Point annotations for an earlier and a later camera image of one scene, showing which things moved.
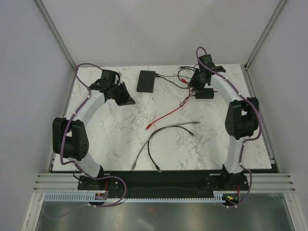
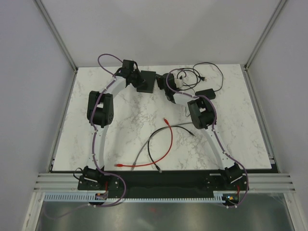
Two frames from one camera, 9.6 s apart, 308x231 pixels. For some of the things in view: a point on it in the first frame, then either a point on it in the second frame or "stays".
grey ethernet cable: [134, 167] stays
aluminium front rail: [259, 182] stays
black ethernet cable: [152, 159] stays
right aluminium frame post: [281, 5] stays
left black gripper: [126, 99] -> [141, 82]
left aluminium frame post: [55, 31] stays
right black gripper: [192, 83] -> [160, 81]
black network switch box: [146, 81] stays
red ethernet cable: [148, 126] -> [166, 121]
